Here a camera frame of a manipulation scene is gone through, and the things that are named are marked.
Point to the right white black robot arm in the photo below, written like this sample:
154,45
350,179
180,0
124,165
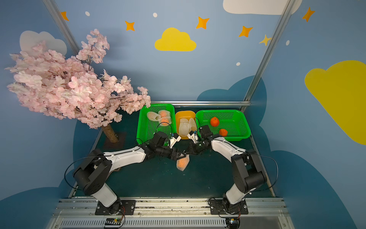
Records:
248,171

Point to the green plastic basket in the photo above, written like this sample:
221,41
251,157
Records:
146,128
233,121

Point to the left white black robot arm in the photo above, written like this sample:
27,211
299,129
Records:
94,170

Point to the aluminium mounting rail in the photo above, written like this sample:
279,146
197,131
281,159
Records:
171,213

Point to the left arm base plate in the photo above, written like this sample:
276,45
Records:
127,207

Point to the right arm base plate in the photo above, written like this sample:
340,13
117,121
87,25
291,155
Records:
223,206

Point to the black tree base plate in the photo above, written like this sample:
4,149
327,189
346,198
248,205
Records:
121,137

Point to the right green plastic basket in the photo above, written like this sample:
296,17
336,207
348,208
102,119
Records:
233,121

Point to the left small circuit board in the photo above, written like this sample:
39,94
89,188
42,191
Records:
113,223

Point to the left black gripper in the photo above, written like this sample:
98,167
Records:
175,154

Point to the left green plastic basket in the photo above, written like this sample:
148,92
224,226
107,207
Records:
146,128

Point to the pink artificial blossom tree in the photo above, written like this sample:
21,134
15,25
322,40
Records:
47,82

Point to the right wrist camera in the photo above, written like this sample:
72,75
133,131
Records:
193,136

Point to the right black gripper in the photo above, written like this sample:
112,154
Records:
193,148

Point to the peeled bare orange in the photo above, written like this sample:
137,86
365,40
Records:
214,122

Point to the small circuit board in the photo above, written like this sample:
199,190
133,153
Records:
113,223
232,223

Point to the white foam net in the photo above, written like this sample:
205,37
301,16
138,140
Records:
184,127

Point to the right small circuit board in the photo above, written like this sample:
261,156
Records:
232,223

